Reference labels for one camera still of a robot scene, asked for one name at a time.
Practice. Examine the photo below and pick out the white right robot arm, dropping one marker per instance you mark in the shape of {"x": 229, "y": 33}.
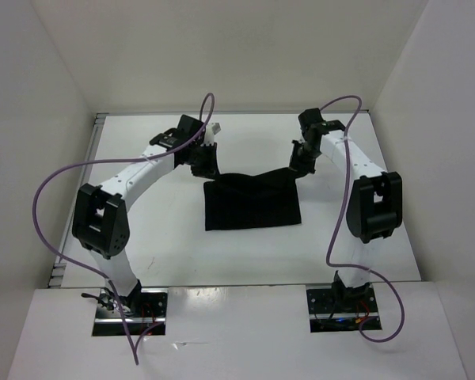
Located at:
{"x": 371, "y": 207}

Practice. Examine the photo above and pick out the black skirt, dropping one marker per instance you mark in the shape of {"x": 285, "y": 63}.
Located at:
{"x": 236, "y": 201}

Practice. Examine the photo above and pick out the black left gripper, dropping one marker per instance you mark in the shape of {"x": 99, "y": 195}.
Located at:
{"x": 210, "y": 170}

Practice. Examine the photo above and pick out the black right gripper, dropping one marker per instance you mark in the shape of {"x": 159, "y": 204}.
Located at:
{"x": 297, "y": 168}

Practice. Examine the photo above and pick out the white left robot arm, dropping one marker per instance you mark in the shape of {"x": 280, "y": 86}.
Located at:
{"x": 100, "y": 220}

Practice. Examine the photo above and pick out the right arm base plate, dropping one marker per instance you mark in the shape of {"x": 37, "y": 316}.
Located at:
{"x": 327, "y": 315}

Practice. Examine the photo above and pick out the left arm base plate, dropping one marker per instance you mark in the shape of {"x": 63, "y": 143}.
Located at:
{"x": 149, "y": 317}

